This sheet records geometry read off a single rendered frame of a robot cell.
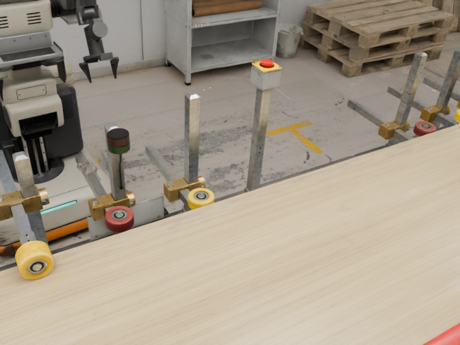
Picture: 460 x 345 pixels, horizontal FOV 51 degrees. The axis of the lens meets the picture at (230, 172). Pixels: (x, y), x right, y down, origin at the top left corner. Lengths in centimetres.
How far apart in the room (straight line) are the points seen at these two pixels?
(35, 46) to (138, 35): 224
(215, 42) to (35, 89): 268
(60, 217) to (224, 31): 270
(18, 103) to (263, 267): 138
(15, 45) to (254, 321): 146
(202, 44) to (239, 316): 365
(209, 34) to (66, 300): 365
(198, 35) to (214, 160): 165
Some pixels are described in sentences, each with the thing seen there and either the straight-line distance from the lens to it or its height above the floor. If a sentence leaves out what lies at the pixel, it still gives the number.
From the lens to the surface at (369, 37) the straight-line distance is 445.
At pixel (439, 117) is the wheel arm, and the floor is 84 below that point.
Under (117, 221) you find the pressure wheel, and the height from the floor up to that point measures 91.
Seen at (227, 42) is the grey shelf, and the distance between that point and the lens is 472.
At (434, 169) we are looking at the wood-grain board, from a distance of 182.
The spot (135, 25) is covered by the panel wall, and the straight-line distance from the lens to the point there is 428.
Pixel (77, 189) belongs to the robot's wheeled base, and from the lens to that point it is 256.
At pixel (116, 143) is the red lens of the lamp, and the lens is 134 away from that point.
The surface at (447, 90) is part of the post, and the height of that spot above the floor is 95.
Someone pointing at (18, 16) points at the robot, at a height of 117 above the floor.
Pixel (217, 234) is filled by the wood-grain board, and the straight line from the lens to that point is 136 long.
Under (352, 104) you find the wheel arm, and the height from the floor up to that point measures 82.
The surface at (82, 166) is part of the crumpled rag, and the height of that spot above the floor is 87.
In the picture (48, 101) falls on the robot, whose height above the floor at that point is 80.
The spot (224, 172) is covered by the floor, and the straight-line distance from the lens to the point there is 311.
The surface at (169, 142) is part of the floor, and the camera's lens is 338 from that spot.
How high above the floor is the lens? 184
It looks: 36 degrees down
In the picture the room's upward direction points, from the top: 4 degrees clockwise
